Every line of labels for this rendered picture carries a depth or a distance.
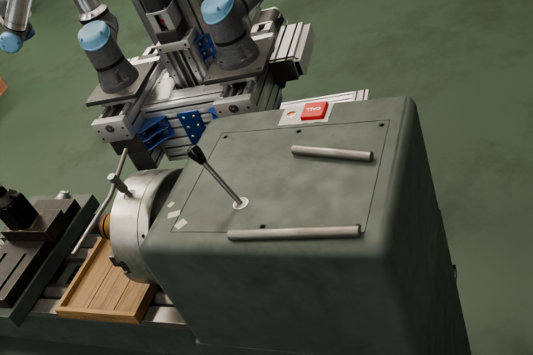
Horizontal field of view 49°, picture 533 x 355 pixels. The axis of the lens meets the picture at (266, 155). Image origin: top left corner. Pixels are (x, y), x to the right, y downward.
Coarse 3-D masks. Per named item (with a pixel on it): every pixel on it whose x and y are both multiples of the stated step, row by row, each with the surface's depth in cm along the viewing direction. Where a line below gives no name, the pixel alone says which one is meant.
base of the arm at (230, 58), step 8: (232, 40) 195; (240, 40) 196; (248, 40) 199; (216, 48) 202; (224, 48) 197; (232, 48) 196; (240, 48) 197; (248, 48) 198; (256, 48) 201; (224, 56) 198; (232, 56) 197; (240, 56) 198; (248, 56) 198; (256, 56) 201; (224, 64) 200; (232, 64) 199; (240, 64) 198; (248, 64) 199
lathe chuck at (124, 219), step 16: (144, 176) 156; (144, 192) 150; (112, 208) 152; (128, 208) 149; (112, 224) 150; (128, 224) 148; (112, 240) 150; (128, 240) 148; (128, 256) 150; (144, 272) 151
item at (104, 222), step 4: (104, 216) 168; (108, 216) 167; (100, 220) 168; (104, 220) 168; (108, 220) 166; (100, 224) 167; (104, 224) 166; (108, 224) 166; (100, 228) 167; (104, 228) 166; (108, 228) 165; (100, 232) 168; (104, 232) 167; (108, 232) 166; (104, 236) 168; (108, 236) 166
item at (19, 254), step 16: (48, 208) 208; (64, 208) 205; (0, 256) 196; (16, 256) 193; (32, 256) 190; (0, 272) 190; (16, 272) 187; (32, 272) 189; (0, 288) 184; (16, 288) 183; (0, 304) 181
